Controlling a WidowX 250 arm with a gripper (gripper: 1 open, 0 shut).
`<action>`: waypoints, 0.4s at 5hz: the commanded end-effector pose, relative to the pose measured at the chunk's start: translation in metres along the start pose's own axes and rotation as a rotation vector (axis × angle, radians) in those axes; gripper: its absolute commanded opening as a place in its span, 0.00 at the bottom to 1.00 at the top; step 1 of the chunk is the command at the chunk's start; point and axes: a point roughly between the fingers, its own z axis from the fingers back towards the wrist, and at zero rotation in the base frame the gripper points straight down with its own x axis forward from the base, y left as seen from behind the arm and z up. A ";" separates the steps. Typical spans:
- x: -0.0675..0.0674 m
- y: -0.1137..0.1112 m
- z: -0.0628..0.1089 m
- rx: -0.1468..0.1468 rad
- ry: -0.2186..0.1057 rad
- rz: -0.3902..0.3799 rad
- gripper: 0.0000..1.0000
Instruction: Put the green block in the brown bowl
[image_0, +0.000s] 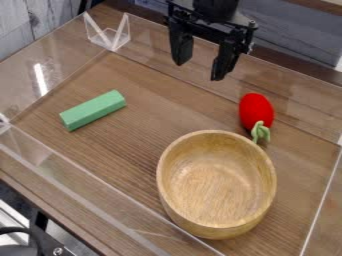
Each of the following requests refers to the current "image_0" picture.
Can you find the black metal table frame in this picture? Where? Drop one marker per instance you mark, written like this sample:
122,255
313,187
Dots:
28,239

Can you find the red plush strawberry toy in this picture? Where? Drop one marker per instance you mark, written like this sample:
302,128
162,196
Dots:
257,116

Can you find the green rectangular block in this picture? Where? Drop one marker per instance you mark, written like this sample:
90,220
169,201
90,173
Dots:
92,109

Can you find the brown wooden bowl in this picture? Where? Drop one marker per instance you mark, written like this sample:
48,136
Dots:
217,183

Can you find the clear acrylic front wall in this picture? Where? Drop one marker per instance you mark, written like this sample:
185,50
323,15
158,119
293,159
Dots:
112,222

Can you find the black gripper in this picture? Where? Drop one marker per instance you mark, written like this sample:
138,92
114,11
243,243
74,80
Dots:
217,21

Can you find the clear acrylic corner bracket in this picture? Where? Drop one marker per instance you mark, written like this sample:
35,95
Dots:
108,38

